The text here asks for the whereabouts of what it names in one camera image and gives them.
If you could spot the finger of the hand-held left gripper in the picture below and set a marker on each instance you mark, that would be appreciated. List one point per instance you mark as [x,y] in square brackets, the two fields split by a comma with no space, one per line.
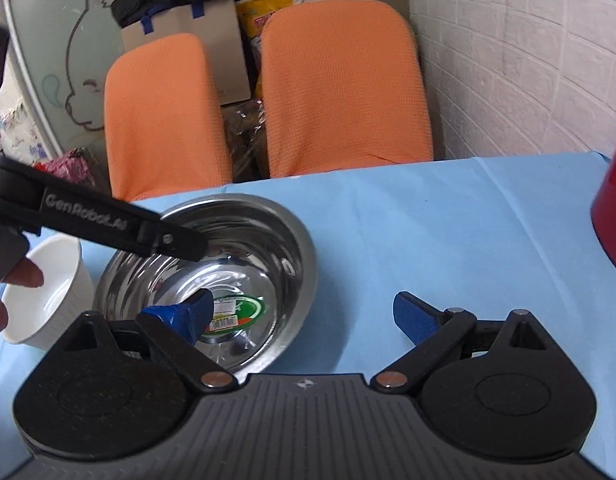
[180,242]

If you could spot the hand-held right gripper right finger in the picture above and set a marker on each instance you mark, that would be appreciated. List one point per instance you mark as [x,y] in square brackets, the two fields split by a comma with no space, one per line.
[415,317]

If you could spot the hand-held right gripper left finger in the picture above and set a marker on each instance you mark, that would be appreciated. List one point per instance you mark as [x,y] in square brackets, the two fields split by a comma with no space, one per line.
[185,317]

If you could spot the stainless steel bowl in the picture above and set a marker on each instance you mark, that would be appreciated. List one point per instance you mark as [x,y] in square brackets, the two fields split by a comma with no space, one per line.
[268,260]

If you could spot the person's left hand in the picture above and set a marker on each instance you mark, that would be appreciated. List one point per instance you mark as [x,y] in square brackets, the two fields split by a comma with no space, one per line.
[27,275]

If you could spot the pink plastic bag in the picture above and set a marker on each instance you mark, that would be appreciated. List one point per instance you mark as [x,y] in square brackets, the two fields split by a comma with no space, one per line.
[72,170]

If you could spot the patterned cloth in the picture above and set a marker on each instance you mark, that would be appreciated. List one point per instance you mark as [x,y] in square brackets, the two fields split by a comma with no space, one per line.
[12,125]

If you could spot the white ceramic bowl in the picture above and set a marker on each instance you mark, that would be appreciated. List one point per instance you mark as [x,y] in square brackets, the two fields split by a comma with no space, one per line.
[57,280]

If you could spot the blue cartoon printed tablecloth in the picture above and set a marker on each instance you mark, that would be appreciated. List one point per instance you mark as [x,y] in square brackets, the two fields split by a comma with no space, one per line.
[438,220]

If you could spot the clear plastic bag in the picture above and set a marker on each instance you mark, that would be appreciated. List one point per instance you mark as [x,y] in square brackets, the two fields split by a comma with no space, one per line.
[245,140]

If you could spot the orange chair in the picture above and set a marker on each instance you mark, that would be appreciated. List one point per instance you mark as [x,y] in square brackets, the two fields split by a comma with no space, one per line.
[162,120]
[343,90]

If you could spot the glass door with cartoon drawing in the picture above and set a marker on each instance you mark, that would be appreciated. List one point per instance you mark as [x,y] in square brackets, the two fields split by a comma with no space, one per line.
[47,35]

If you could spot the cardboard box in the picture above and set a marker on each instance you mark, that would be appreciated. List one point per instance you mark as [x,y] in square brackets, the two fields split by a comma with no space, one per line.
[222,50]

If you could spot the red thermos jug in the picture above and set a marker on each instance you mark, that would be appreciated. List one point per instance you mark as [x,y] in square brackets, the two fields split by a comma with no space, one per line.
[613,210]

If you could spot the yellow snack packet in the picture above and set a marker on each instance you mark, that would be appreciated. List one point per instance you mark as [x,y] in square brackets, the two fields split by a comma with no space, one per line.
[250,17]

